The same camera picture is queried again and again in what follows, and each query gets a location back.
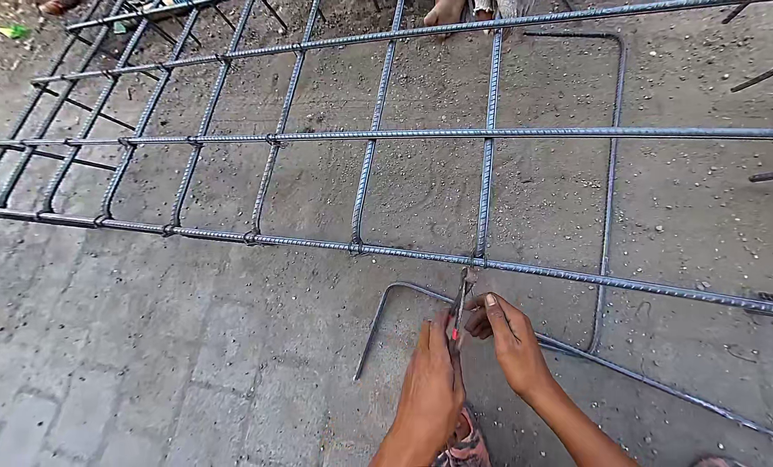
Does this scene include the person's left hand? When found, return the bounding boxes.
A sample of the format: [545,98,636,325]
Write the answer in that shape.
[396,310,467,448]

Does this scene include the person's right hand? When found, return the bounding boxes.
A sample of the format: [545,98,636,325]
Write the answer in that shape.
[464,292,554,402]

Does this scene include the pliers with red mark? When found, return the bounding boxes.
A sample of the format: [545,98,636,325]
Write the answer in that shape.
[447,267,477,372]

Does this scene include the person's right forearm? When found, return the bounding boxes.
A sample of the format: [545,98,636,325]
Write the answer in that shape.
[528,378,640,467]

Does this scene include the person's left forearm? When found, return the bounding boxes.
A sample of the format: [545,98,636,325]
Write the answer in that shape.
[368,418,451,467]

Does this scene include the person's legs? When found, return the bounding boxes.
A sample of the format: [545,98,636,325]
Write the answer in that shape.
[431,405,492,467]

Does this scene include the thin bent rebar stirrup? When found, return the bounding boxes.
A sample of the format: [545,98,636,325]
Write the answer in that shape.
[523,31,629,356]

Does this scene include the long hooked steel bar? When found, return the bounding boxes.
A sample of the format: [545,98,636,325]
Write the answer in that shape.
[354,281,773,450]

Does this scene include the steel rebar cage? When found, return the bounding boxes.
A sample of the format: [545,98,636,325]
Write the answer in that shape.
[0,0,773,320]

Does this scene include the dark rebar piece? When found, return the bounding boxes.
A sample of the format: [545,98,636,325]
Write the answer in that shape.
[731,54,773,93]

